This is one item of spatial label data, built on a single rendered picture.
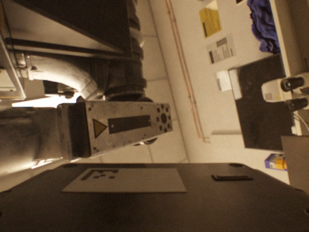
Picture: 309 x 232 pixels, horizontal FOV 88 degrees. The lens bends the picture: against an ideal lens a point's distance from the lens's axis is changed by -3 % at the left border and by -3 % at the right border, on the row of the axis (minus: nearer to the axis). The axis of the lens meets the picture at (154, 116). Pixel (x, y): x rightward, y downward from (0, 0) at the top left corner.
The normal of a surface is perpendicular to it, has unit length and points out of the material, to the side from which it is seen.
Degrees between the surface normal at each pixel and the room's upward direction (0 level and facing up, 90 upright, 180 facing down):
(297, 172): 86
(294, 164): 86
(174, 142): 180
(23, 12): 90
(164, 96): 180
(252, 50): 90
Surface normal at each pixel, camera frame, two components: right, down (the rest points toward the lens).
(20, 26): 0.11, 0.99
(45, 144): -0.12, 0.00
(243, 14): -0.79, 0.24
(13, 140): 0.84, -0.11
